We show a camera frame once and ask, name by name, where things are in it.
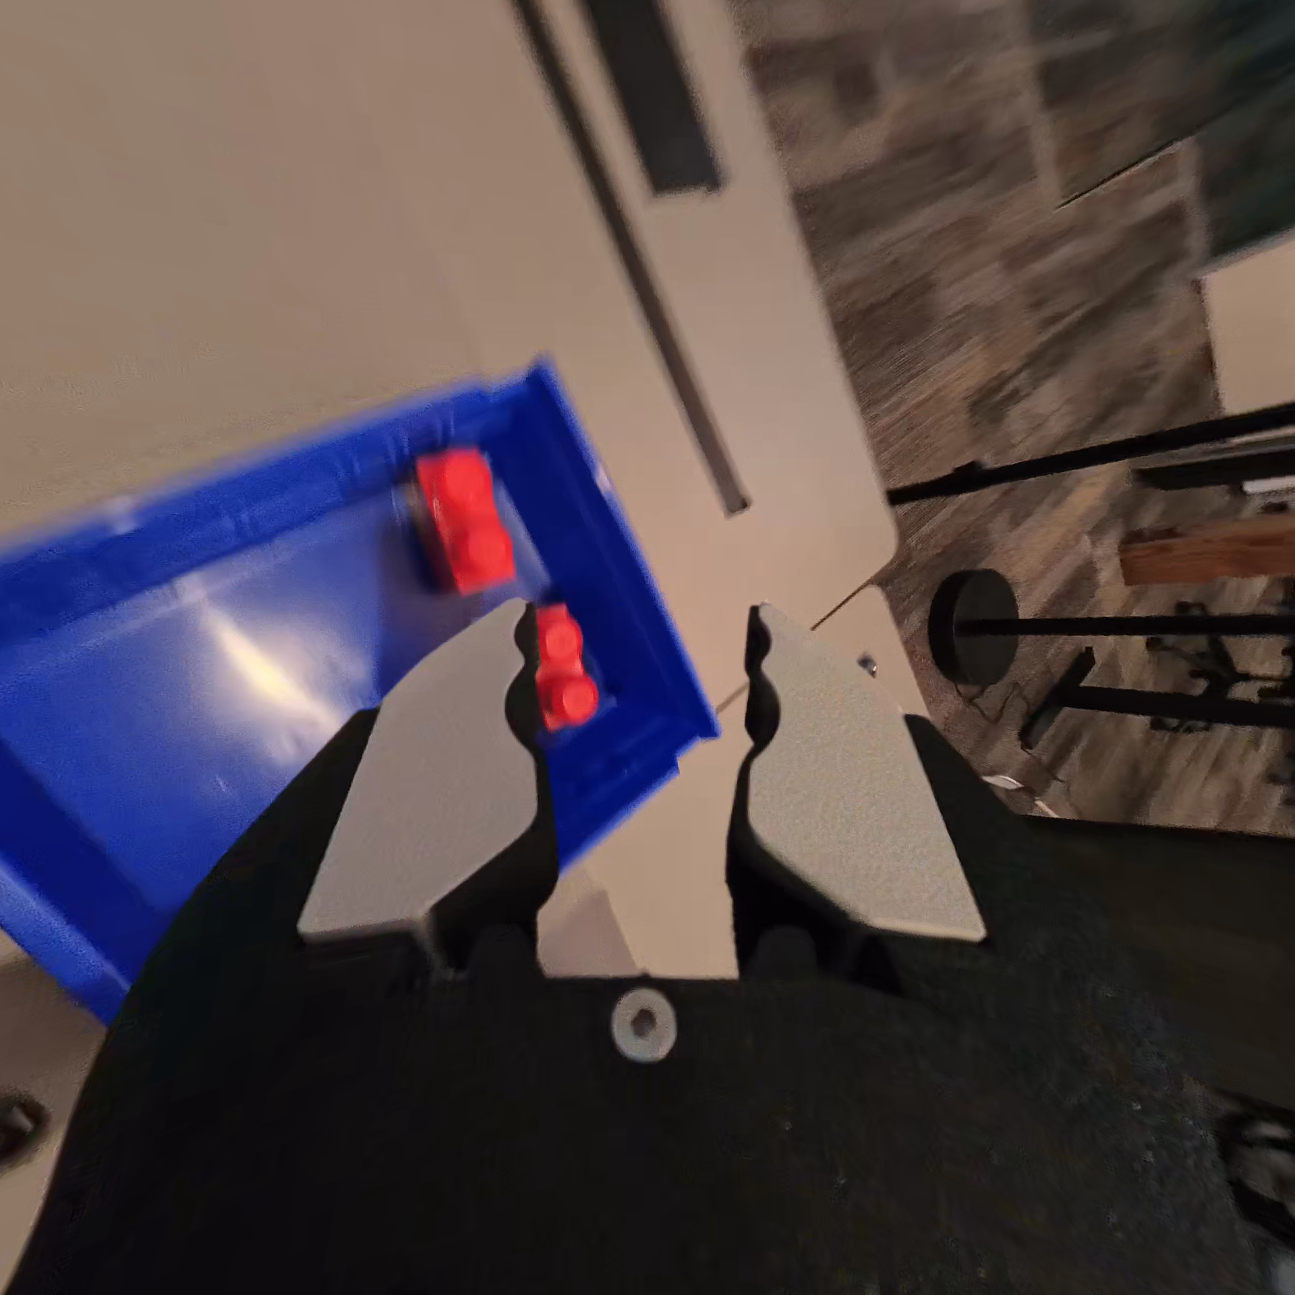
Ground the black round-base floor stand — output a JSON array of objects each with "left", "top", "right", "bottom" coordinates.
[{"left": 929, "top": 569, "right": 1295, "bottom": 690}]

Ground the grey desk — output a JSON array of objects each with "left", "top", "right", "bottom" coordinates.
[{"left": 0, "top": 0, "right": 924, "bottom": 1115}]

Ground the black desk plate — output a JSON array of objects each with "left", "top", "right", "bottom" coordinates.
[{"left": 582, "top": 0, "right": 727, "bottom": 196}]

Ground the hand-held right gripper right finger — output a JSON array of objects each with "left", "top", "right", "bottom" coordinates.
[{"left": 727, "top": 605, "right": 989, "bottom": 963}]

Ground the black metal stand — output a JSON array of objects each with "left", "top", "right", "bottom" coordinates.
[{"left": 885, "top": 403, "right": 1295, "bottom": 509}]

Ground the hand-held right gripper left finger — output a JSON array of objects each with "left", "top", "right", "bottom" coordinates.
[{"left": 298, "top": 599, "right": 562, "bottom": 975}]

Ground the blue plastic bin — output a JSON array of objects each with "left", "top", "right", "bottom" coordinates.
[{"left": 0, "top": 360, "right": 722, "bottom": 1024}]

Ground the red two-stud block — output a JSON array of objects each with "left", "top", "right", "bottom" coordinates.
[
  {"left": 414, "top": 451, "right": 520, "bottom": 597},
  {"left": 534, "top": 605, "right": 603, "bottom": 733}
]

